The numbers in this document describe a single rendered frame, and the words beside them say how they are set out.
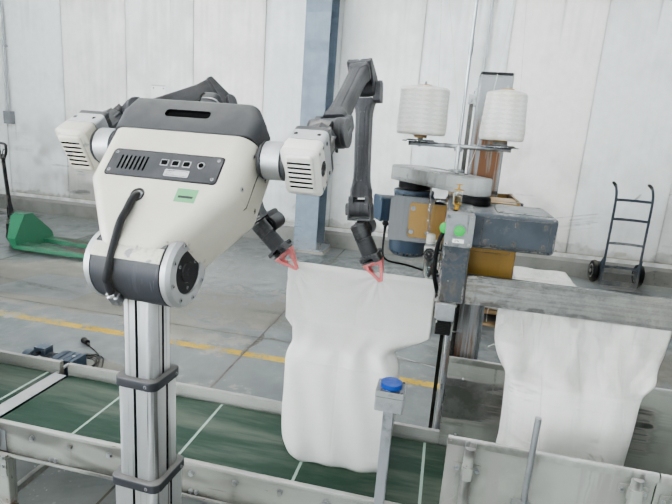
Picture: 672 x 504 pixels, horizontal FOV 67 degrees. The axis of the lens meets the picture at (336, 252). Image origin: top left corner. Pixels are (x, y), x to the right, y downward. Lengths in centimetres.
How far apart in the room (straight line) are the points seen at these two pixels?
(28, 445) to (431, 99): 186
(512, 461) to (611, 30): 589
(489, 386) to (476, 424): 16
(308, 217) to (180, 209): 537
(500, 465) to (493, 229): 64
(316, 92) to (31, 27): 439
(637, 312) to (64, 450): 196
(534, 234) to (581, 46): 545
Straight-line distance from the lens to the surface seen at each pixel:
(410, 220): 185
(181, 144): 125
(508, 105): 173
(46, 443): 222
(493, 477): 159
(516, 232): 148
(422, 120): 171
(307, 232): 650
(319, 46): 644
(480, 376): 201
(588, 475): 160
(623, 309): 176
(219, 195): 113
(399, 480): 192
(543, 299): 170
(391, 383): 147
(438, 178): 169
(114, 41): 813
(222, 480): 190
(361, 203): 162
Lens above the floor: 152
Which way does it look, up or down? 13 degrees down
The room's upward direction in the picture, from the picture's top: 4 degrees clockwise
